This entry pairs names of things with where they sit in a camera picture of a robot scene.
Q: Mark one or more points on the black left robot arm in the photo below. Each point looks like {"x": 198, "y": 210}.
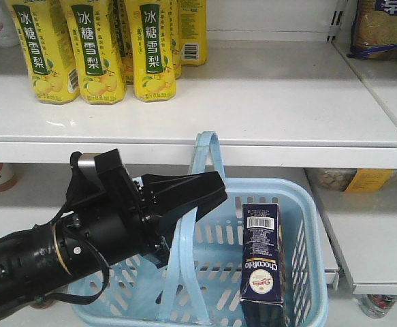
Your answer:
{"x": 30, "y": 271}

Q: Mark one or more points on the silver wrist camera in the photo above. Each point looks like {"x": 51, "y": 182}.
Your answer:
{"x": 84, "y": 163}

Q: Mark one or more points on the blue cracker package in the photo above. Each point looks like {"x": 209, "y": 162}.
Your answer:
{"x": 374, "y": 30}

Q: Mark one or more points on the yellow pear drink bottle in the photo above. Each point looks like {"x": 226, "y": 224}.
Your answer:
{"x": 47, "y": 49}

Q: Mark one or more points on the light blue plastic basket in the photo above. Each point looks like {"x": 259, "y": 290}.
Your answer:
{"x": 201, "y": 284}

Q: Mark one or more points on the dark blue cookie box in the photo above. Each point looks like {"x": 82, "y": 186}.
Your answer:
{"x": 262, "y": 286}

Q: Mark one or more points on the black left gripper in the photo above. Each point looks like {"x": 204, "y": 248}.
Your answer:
{"x": 101, "y": 226}

